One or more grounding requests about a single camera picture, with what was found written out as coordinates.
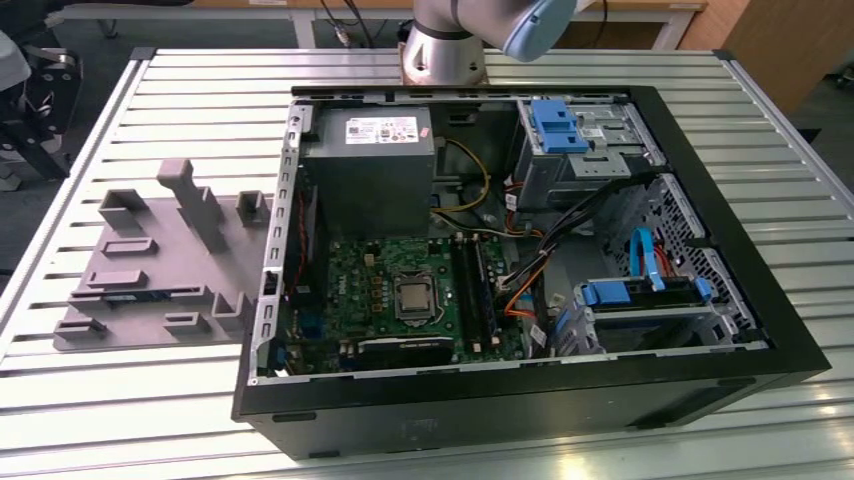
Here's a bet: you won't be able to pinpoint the red data cable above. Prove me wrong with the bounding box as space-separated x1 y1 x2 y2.
652 239 676 281

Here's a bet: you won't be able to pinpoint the black PC case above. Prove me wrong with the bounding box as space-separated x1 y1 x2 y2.
229 84 834 460

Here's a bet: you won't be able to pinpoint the red black twisted wire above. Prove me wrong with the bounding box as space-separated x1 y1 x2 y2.
296 188 316 264

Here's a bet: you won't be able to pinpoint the orange wire bundle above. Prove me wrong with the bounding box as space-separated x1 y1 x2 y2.
499 254 555 319

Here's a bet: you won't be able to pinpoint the white frame wooden desk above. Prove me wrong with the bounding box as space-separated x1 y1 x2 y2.
52 0 708 51

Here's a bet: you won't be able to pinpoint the wooden cabinet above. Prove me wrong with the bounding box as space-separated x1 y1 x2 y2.
679 0 854 116

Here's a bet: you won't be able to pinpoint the hard disk in blue carrier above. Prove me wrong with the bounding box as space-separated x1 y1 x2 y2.
576 277 714 314

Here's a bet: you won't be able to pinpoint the red wires with white connector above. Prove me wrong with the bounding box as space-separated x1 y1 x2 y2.
500 177 528 211

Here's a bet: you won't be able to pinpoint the grey parts rack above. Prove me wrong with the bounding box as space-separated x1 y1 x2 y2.
50 158 279 353

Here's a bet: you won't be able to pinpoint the black cable with metal plug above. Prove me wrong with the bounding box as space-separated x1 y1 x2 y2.
319 0 355 49

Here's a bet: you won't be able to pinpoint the yellow power wires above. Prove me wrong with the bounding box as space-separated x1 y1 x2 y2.
429 138 493 217

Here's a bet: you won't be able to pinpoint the green motherboard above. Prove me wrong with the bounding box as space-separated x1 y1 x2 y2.
276 234 535 376

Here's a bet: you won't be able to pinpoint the black RAM slot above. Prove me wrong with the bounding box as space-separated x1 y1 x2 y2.
449 232 484 352

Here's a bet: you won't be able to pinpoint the grey power supply unit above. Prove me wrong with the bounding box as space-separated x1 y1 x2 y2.
297 103 439 239

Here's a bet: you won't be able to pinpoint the black graphics card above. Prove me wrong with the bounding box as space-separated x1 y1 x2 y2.
339 334 455 371

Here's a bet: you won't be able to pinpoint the black cable bundle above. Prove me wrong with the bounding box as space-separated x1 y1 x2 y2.
529 169 668 274

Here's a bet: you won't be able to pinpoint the blue flat data cable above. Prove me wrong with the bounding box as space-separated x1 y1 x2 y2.
628 227 668 294

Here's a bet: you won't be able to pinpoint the CPU socket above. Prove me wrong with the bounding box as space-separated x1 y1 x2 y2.
389 269 447 324

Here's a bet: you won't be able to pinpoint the silver disk bay cage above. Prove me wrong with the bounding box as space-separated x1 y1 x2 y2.
572 277 768 356

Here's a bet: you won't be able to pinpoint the silver CPU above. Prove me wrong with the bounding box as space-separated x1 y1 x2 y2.
397 282 435 311

